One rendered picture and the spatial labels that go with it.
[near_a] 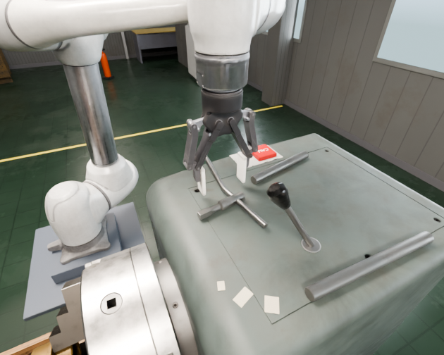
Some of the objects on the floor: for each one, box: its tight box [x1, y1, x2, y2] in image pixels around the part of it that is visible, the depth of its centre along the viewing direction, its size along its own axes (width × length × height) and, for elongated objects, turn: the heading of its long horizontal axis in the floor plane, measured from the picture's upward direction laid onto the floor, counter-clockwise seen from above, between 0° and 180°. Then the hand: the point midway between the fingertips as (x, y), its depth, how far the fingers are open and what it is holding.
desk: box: [131, 27, 177, 63], centre depth 702 cm, size 69×139×72 cm, turn 115°
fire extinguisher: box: [100, 49, 114, 80], centre depth 549 cm, size 26×26×60 cm
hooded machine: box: [185, 23, 197, 81], centre depth 526 cm, size 76×66×144 cm
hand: (221, 177), depth 57 cm, fingers open, 9 cm apart
